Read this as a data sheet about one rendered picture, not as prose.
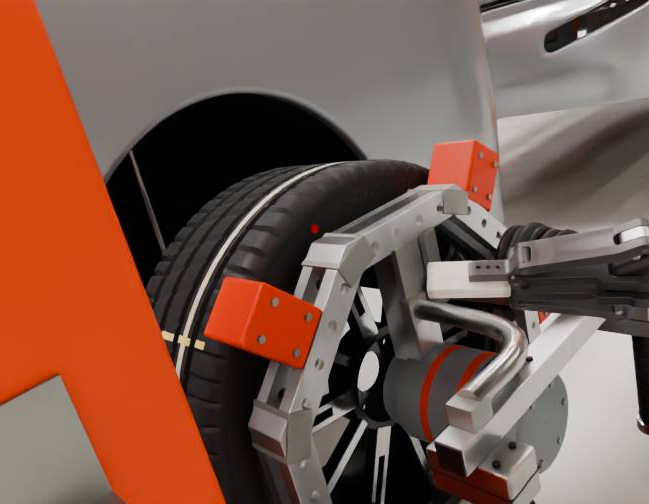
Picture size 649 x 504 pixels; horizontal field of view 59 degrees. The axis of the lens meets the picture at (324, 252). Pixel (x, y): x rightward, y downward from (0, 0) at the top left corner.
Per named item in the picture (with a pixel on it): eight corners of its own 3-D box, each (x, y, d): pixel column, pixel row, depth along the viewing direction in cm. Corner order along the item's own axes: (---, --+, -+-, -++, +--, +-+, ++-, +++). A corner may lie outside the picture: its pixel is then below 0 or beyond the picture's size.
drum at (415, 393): (445, 398, 91) (428, 319, 87) (579, 437, 75) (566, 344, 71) (389, 450, 83) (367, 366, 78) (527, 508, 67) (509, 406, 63)
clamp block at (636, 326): (594, 311, 81) (590, 277, 79) (666, 321, 74) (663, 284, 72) (579, 328, 78) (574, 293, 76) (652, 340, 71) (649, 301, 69)
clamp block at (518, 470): (461, 457, 60) (451, 415, 59) (543, 488, 54) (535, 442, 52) (432, 488, 57) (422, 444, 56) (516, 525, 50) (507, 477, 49)
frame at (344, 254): (526, 430, 109) (477, 152, 93) (559, 441, 104) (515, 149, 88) (328, 665, 76) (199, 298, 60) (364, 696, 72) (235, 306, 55)
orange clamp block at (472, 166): (448, 212, 91) (458, 157, 92) (493, 212, 85) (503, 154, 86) (422, 200, 86) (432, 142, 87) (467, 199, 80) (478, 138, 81)
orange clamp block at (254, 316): (282, 301, 69) (223, 274, 63) (326, 309, 63) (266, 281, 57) (262, 357, 68) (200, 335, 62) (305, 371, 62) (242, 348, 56)
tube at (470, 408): (420, 315, 76) (403, 241, 73) (564, 341, 62) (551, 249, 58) (328, 386, 65) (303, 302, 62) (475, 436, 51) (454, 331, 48)
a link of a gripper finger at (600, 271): (658, 293, 45) (662, 284, 44) (508, 294, 48) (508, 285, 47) (649, 251, 47) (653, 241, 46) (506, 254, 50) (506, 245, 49)
